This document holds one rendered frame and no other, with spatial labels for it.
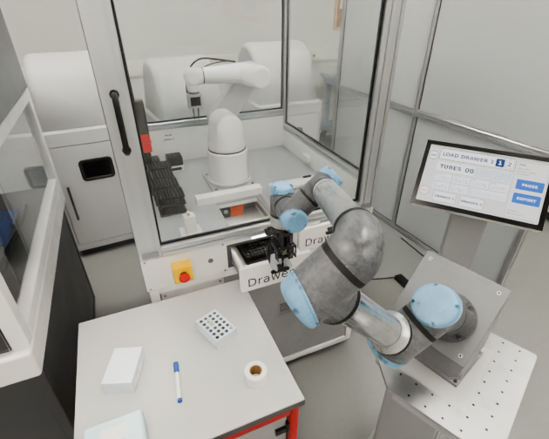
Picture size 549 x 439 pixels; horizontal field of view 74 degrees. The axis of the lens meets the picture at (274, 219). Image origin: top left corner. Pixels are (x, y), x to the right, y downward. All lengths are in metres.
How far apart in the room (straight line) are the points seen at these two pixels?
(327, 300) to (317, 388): 1.44
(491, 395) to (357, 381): 0.97
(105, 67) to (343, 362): 1.83
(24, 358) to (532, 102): 2.57
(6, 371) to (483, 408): 1.36
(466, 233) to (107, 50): 1.64
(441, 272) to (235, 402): 0.75
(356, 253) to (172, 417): 0.75
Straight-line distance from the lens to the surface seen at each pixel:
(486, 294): 1.26
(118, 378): 1.25
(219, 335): 1.29
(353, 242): 0.69
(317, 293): 0.70
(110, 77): 1.16
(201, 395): 1.21
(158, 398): 1.23
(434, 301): 1.04
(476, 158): 1.85
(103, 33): 1.14
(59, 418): 1.65
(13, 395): 1.54
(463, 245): 1.98
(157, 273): 1.45
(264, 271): 1.36
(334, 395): 2.12
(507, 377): 1.42
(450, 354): 1.25
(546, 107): 2.51
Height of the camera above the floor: 1.77
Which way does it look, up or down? 32 degrees down
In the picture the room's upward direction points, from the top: straight up
